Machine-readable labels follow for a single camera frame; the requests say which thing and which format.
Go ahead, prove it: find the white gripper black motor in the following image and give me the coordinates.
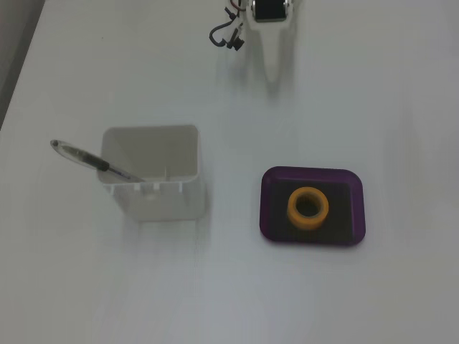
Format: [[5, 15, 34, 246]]
[[246, 0, 299, 91]]

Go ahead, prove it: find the yellow tape roll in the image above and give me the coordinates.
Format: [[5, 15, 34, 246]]
[[286, 186, 330, 230]]

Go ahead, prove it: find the purple rectangular tray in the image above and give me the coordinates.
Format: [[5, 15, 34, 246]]
[[258, 165, 367, 247]]

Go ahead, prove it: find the white square plastic container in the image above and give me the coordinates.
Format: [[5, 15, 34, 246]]
[[97, 123, 207, 221]]

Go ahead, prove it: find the clear black ballpoint pen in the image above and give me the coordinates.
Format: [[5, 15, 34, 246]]
[[49, 138, 147, 183]]

